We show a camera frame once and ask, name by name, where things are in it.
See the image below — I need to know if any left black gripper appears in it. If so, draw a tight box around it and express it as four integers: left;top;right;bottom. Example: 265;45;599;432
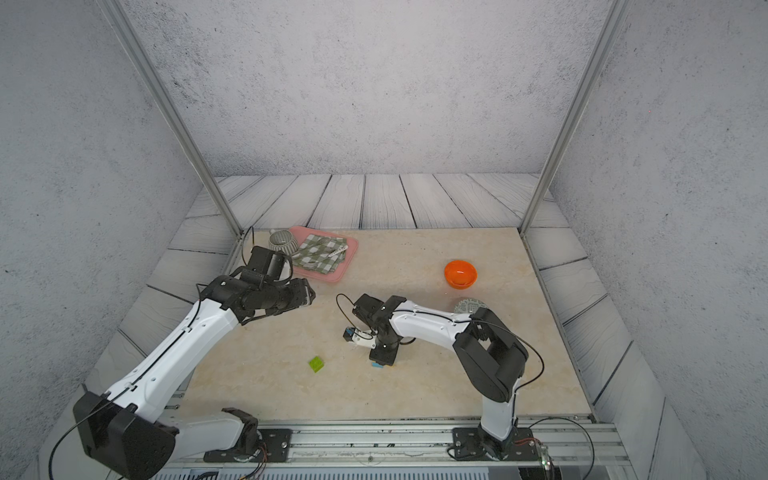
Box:
262;276;320;315

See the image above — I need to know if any small green lego brick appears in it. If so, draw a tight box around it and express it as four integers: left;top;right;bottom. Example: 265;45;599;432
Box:
308;356;324;373

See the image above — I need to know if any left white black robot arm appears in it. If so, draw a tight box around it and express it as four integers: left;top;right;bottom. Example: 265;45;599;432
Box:
73;275;316;479

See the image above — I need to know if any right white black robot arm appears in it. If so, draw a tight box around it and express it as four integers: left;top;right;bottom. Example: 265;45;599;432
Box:
352;294;529;443

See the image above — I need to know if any grey ribbed cup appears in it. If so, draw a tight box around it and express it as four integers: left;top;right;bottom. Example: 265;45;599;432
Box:
268;229;299;256

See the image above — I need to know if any pink tray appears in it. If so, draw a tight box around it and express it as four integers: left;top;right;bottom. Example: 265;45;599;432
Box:
289;226;359;283

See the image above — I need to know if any green checked cloth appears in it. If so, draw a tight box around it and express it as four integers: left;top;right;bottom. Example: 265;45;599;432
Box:
292;234;347;273

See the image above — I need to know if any green patterned ceramic bowl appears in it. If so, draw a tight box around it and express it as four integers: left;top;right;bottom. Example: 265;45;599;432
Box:
454;298;487;314

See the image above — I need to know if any orange plastic bowl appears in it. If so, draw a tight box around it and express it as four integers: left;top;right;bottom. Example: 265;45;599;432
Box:
444;260;478;290

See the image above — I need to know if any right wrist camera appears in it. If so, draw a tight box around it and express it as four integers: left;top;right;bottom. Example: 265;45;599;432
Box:
343;327;377;349

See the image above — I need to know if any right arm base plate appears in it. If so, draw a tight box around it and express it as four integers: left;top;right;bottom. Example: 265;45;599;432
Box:
450;427;541;462

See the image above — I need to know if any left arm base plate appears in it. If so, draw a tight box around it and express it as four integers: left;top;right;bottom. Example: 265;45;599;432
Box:
203;428;292;464

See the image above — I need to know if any aluminium mounting rail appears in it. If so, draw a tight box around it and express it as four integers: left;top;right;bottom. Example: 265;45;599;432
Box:
153;417;636;479

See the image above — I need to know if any right metal frame post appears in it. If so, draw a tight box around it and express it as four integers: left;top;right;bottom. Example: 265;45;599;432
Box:
518;0;631;238

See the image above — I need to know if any metal frame post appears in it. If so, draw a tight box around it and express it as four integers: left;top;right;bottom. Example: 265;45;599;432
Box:
97;0;244;238
518;0;631;238

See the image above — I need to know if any left metal frame post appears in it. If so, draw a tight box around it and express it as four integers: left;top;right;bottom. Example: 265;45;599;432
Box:
97;0;244;238

